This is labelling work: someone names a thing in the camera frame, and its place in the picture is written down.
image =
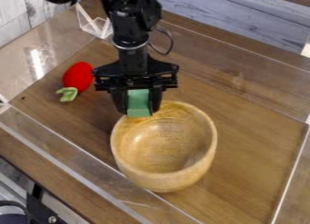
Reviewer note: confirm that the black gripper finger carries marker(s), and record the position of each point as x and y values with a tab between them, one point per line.
120	99
155	98

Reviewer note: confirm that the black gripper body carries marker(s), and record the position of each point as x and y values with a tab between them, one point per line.
135	71

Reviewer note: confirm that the green rectangular block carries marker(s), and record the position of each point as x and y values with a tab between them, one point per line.
137	103

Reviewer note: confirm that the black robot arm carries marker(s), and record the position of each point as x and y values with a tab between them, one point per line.
133	19

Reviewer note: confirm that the brown wooden bowl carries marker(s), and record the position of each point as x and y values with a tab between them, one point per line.
164	151

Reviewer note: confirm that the red plush strawberry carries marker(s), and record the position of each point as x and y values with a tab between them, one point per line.
76	80

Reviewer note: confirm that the clear acrylic corner bracket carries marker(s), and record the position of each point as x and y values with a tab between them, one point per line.
97	27

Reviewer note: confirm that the clear acrylic tray wall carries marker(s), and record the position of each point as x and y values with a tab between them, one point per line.
250	85

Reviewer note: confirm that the black clamp mount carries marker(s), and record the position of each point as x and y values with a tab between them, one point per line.
25	210

